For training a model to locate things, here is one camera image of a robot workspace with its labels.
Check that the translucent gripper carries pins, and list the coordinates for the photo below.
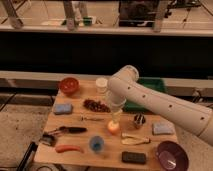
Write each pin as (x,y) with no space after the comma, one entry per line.
(116,116)

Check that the dark red grape bunch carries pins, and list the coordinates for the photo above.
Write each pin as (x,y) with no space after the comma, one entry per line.
(95,106)

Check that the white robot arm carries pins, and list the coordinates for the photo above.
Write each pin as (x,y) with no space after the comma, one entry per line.
(123,86)

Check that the red bowl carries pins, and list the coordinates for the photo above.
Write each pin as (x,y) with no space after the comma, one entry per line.
(69,86)

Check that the orange fruit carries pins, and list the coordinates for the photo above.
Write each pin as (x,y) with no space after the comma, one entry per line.
(113,127)

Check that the small striped cup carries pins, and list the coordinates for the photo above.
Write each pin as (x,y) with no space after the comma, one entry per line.
(139,120)

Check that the white cup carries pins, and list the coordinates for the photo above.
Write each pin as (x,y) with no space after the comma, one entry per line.
(101,85)

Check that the blue cup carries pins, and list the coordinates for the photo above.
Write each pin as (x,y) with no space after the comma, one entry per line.
(96,144)

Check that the black rectangular block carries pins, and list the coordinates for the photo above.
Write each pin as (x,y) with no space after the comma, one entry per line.
(132,157)

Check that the green plastic tray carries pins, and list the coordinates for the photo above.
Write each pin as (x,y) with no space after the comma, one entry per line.
(156,84)

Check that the blue sponge left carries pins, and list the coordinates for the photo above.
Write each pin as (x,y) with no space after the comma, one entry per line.
(60,109)

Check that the metal peeler tool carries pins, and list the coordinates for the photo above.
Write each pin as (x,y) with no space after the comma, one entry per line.
(47,139)

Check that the black bar at table edge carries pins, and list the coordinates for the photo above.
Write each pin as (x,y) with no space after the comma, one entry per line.
(31,148)

